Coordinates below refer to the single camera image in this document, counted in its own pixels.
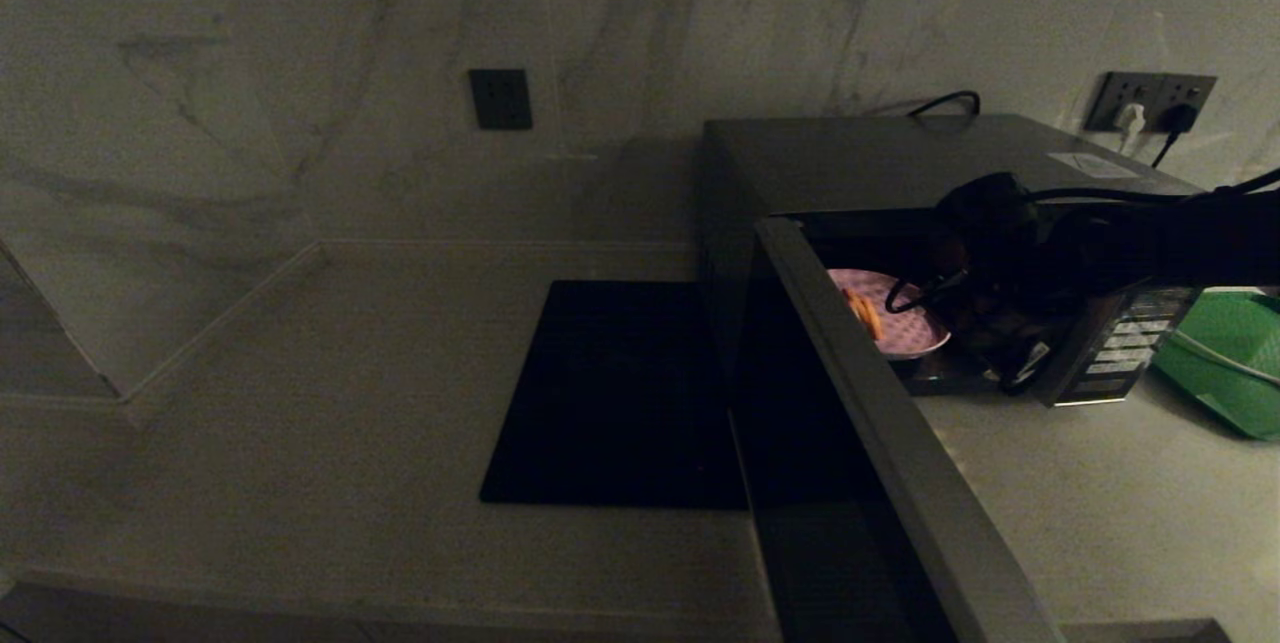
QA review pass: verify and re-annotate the silver microwave oven body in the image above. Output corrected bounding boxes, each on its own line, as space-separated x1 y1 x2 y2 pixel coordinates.
697 115 1206 409

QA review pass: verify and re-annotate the black induction cooktop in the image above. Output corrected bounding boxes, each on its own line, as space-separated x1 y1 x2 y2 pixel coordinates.
480 281 751 510

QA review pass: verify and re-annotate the black plug with cable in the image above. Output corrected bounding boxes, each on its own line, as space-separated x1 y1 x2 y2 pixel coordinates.
1150 105 1198 168

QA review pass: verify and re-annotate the black double wall socket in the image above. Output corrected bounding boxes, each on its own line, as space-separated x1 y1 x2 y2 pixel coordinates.
1087 71 1219 134

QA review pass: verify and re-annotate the green plastic tray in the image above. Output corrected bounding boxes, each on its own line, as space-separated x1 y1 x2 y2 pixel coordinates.
1152 289 1280 441

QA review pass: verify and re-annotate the white power cable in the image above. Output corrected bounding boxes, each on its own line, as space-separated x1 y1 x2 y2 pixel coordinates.
1180 331 1280 386

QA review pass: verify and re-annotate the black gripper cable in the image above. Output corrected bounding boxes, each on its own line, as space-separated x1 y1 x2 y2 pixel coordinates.
885 168 1280 396

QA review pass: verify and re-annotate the orange french fry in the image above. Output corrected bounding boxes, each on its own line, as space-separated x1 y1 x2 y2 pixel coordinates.
845 288 884 342

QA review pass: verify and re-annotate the dark glass microwave door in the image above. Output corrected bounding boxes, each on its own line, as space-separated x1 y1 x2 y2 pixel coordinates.
730 218 1063 643

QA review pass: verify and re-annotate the black curved cable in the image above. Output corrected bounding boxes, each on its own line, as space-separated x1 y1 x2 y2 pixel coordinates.
905 91 981 120

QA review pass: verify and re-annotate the black single wall socket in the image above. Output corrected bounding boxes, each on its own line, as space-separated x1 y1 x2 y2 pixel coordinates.
469 69 534 131

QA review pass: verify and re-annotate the purple plate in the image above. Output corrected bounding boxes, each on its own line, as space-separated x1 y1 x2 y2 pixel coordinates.
828 269 951 361

